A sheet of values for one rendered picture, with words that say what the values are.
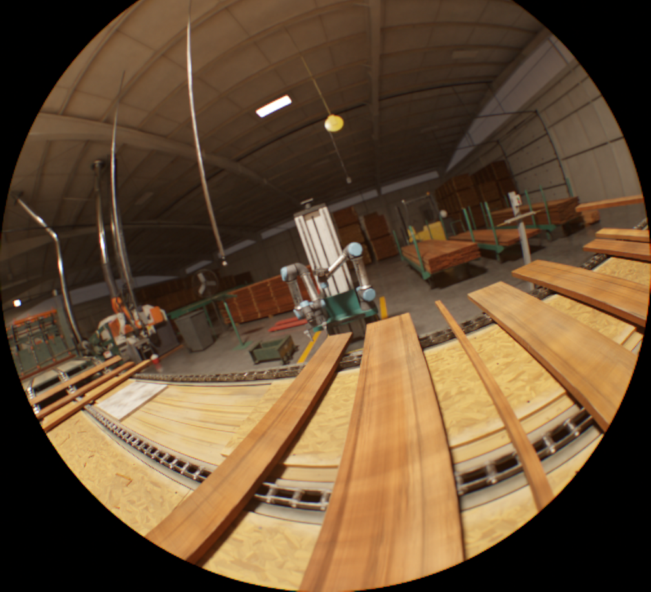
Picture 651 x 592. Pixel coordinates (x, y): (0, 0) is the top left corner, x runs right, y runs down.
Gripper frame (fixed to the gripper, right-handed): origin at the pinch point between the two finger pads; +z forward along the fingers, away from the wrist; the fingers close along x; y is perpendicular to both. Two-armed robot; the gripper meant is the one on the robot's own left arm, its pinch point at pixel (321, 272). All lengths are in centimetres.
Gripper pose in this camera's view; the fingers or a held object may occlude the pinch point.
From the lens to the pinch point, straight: 169.3
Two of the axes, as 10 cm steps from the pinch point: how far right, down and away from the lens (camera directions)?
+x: 9.9, -1.4, 0.9
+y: -1.3, -9.9, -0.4
